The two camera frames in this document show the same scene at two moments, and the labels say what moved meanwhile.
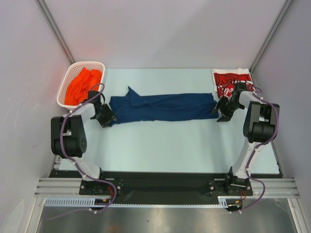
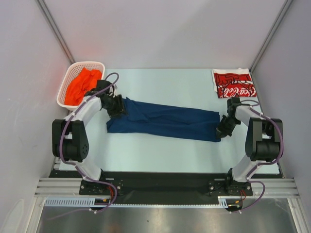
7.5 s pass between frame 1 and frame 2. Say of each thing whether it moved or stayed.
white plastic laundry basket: stayed
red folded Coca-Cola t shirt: stayed
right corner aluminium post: stayed
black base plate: stayed
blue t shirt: moved
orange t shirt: stayed
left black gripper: moved
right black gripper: moved
